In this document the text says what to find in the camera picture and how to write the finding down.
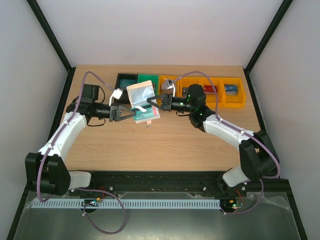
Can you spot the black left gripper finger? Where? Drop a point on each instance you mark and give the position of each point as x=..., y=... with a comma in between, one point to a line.
x=121, y=118
x=125, y=110

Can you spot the beige leather card holder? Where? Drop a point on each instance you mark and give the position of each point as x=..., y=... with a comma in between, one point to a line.
x=149, y=122

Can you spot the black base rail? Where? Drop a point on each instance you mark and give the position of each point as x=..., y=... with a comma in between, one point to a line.
x=204, y=183

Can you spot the teal black-stripe credit card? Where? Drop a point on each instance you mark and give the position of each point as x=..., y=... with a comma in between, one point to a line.
x=144, y=113

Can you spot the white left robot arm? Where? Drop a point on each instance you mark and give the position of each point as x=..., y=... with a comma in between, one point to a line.
x=46, y=169

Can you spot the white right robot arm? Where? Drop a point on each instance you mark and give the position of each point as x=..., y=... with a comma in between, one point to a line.
x=258, y=158

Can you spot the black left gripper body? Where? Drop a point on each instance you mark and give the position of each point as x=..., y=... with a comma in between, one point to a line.
x=113, y=115

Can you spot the blue card in bin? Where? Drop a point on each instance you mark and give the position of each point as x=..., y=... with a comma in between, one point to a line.
x=231, y=89

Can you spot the grey cards in bin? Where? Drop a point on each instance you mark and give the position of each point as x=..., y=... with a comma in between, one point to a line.
x=185, y=92

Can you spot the green storage bin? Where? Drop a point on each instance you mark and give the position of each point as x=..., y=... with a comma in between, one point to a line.
x=150, y=77

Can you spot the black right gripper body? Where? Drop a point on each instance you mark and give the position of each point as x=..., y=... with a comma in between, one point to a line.
x=167, y=102

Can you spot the white slotted cable duct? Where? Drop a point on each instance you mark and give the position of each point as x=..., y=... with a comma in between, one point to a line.
x=130, y=204

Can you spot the yellow storage bin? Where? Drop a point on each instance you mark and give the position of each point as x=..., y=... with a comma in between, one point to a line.
x=185, y=82
x=235, y=96
x=172, y=77
x=211, y=98

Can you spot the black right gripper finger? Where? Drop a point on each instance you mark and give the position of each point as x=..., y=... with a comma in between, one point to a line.
x=161, y=96
x=157, y=102

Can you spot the blue cards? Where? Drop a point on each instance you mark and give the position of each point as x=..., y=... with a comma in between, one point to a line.
x=138, y=96

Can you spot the red card in bin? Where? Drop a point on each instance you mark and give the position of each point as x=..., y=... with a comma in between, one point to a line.
x=210, y=90

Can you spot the black storage bin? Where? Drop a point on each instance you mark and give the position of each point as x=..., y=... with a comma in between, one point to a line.
x=124, y=99

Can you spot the teal card in black bin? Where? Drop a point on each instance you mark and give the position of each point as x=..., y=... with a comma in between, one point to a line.
x=124, y=83

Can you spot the black frame post left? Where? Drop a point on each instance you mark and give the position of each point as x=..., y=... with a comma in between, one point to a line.
x=42, y=20

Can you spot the black frame post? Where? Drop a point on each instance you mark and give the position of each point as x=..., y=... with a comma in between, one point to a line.
x=42, y=20
x=276, y=20

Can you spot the black frame post right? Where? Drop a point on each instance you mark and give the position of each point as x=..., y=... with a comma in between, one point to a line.
x=276, y=20

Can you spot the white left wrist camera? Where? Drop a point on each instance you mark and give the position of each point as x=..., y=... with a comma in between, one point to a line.
x=116, y=94

